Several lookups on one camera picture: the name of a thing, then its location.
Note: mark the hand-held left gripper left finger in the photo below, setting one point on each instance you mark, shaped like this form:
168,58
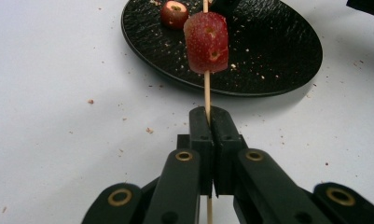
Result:
200,155

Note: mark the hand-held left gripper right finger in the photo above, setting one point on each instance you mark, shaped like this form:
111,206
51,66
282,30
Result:
228,155

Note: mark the red hawthorn piece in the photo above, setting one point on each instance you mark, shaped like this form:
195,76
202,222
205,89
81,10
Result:
174,14
203,43

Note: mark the black round plate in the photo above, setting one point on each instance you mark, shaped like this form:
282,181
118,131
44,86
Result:
268,46

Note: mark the thin wooden skewer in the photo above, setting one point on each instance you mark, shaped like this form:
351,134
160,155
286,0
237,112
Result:
207,93

